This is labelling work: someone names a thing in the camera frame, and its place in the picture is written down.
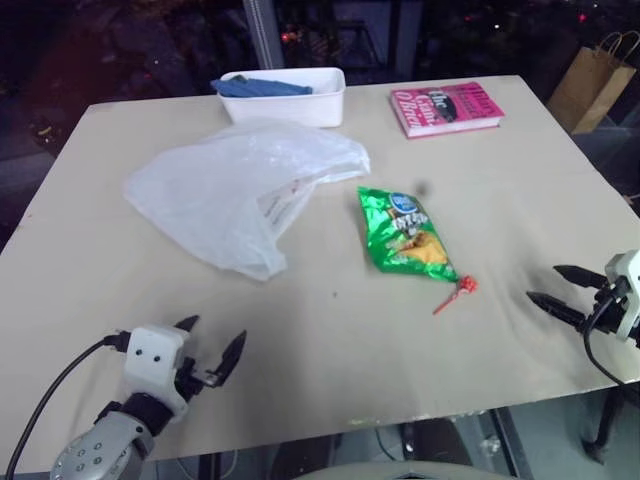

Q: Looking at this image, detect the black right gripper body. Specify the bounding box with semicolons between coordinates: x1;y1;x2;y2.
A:
578;276;633;337

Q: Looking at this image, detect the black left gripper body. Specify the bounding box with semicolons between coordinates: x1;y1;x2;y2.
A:
173;351;222;403

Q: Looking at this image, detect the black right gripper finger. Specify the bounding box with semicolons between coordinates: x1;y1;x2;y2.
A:
552;264;610;290
525;290;587;327

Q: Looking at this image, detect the black tripod leg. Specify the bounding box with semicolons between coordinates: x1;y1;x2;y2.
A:
581;383;627;462

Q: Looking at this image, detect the translucent white plastic bag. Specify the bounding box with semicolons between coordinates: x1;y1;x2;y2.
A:
122;116;373;283

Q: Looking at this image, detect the green chips bag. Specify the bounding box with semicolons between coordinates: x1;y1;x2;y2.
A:
355;185;461;284

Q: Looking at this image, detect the brown paper shopping bag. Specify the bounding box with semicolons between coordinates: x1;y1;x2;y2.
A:
546;30;639;136

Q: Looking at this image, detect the pink hardcover book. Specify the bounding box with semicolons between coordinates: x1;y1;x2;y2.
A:
389;80;506;140

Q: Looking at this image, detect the white rectangular plastic container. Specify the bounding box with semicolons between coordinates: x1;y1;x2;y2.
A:
217;66;348;130

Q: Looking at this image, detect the blue cloth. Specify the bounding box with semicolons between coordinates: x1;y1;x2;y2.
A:
209;73;315;100

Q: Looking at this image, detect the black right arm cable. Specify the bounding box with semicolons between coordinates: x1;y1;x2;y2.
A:
582;289;640;387

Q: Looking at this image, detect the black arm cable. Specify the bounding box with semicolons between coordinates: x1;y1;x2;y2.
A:
582;289;640;387
0;333;132;480

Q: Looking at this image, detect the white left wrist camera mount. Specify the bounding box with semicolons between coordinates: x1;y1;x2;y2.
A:
121;324;195;417

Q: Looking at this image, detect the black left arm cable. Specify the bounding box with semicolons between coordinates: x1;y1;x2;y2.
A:
0;333;132;480

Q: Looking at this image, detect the metal table frame bar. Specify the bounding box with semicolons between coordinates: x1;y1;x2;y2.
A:
487;406;532;480

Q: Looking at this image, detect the grey metal post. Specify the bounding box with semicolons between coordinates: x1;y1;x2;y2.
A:
242;0;287;72

